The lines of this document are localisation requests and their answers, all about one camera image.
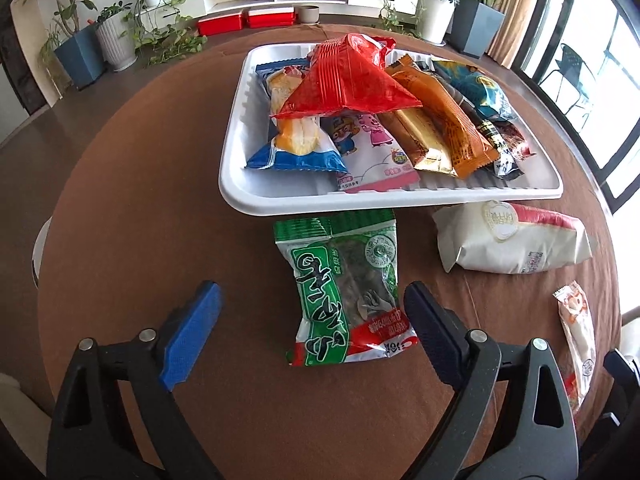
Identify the brown nut snack packet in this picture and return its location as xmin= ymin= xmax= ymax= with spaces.
xmin=495 ymin=120 xmax=537 ymax=162

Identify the pink cartoon snack packet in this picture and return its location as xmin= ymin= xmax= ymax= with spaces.
xmin=320 ymin=112 xmax=421 ymax=193

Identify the white round stool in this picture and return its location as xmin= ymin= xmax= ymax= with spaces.
xmin=31 ymin=215 xmax=54 ymax=289

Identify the teal chip bag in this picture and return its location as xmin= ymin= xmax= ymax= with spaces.
xmin=430 ymin=59 xmax=518 ymax=122

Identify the bushy plant in white pot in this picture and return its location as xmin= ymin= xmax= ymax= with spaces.
xmin=410 ymin=0 xmax=464 ymax=44

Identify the blue bread packet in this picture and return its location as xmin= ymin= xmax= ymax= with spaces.
xmin=245 ymin=57 xmax=351 ymax=176

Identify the white plastic tray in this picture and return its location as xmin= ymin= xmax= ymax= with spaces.
xmin=218 ymin=42 xmax=564 ymax=217

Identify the orange snack packet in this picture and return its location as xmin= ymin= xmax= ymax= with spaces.
xmin=387 ymin=55 xmax=501 ymax=179

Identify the plant in white ribbed pot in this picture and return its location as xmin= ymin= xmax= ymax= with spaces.
xmin=94 ymin=2 xmax=139 ymax=72

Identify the black outdoor chair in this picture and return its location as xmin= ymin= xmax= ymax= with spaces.
xmin=541 ymin=42 xmax=597 ymax=122

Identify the small white orange packet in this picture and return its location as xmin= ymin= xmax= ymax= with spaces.
xmin=552 ymin=281 xmax=597 ymax=413

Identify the plant in grey square pot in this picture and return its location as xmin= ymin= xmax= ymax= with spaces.
xmin=444 ymin=0 xmax=507 ymax=59

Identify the black window frame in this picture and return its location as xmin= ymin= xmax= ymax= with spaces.
xmin=515 ymin=0 xmax=640 ymax=217

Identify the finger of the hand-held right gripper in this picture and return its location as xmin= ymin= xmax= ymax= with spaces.
xmin=603 ymin=349 xmax=640 ymax=401

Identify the white and red snack bag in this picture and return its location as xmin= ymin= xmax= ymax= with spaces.
xmin=431 ymin=200 xmax=593 ymax=276

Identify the black snack packet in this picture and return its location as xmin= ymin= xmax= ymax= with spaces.
xmin=440 ymin=77 xmax=526 ymax=181

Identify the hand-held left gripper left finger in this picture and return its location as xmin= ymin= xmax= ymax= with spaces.
xmin=47 ymin=280 xmax=223 ymax=480

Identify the red storage box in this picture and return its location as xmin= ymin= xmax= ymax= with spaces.
xmin=246 ymin=5 xmax=296 ymax=29
xmin=197 ymin=12 xmax=246 ymax=37

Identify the gold wafer packet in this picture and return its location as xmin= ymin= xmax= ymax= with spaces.
xmin=377 ymin=107 xmax=458 ymax=178

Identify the blue square plant pot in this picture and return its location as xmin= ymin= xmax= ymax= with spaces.
xmin=53 ymin=22 xmax=107 ymax=89

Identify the beige curtain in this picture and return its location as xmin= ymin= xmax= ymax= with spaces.
xmin=486 ymin=0 xmax=544 ymax=69

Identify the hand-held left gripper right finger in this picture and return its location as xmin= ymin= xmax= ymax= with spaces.
xmin=404 ymin=281 xmax=581 ymax=480

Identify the green snack packet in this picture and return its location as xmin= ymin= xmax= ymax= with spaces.
xmin=273 ymin=210 xmax=419 ymax=367

